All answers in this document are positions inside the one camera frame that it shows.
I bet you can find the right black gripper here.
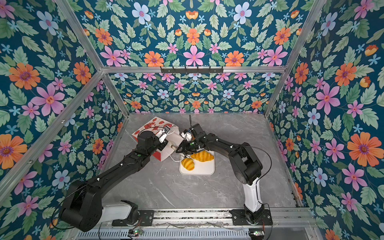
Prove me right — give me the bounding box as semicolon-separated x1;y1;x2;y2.
175;139;200;154

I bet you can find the red white paper bag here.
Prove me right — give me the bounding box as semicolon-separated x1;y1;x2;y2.
132;117;184;162

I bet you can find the orange fake bread roll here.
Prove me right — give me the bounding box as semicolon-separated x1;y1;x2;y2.
191;150;215;163

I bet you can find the round striped fake bun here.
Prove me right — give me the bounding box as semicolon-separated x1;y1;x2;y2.
181;158;195;171

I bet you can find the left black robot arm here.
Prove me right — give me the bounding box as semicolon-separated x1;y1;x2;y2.
59;130;168;232

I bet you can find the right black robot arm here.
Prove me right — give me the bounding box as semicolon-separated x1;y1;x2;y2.
176;124;265;224

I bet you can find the white rectangular tray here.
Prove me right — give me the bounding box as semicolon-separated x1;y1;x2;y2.
180;150;215;176

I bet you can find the black wall hook rail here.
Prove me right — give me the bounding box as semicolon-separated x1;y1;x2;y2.
160;67;224;74

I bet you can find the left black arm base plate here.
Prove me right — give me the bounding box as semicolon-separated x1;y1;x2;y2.
112;210;155;227

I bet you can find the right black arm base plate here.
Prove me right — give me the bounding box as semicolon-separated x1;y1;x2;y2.
229;209;273;226

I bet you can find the white perforated cable duct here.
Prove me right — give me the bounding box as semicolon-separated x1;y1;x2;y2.
77;229;251;240

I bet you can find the aluminium front mounting rail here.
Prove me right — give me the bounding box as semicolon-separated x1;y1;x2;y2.
70;208;316;229

